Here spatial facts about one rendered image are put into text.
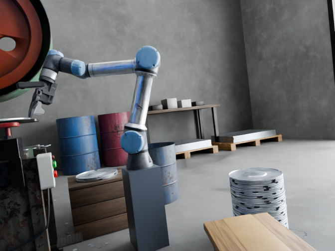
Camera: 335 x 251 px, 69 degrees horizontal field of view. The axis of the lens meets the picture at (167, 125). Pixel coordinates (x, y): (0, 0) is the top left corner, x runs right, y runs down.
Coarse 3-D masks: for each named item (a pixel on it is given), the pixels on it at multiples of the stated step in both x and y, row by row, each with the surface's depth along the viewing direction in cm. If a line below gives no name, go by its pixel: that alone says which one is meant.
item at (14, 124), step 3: (6, 123) 82; (9, 123) 83; (12, 123) 83; (15, 123) 84; (18, 123) 87; (0, 126) 82; (3, 126) 82; (6, 126) 82; (9, 126) 83; (12, 126) 83; (15, 126) 86; (6, 129) 84; (9, 129) 85; (6, 132) 84; (9, 132) 85; (6, 135) 84
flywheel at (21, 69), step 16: (0, 0) 143; (16, 0) 144; (0, 16) 143; (16, 16) 146; (32, 16) 147; (0, 32) 143; (16, 32) 146; (32, 32) 147; (16, 48) 146; (32, 48) 146; (0, 64) 143; (16, 64) 146; (32, 64) 146; (0, 80) 140; (16, 80) 143
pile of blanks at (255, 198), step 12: (276, 180) 127; (240, 192) 132; (252, 192) 127; (264, 192) 126; (276, 192) 127; (240, 204) 132; (252, 204) 128; (264, 204) 128; (276, 204) 127; (276, 216) 126; (288, 228) 135
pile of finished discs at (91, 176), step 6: (108, 168) 189; (114, 168) 185; (78, 174) 177; (84, 174) 178; (90, 174) 172; (96, 174) 170; (102, 174) 170; (108, 174) 165; (114, 174) 170; (78, 180) 165; (84, 180) 162; (90, 180) 164; (96, 180) 161
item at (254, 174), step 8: (248, 168) 154; (256, 168) 152; (264, 168) 150; (272, 168) 146; (240, 176) 138; (248, 176) 136; (256, 176) 134; (264, 176) 133; (272, 176) 131; (280, 176) 129
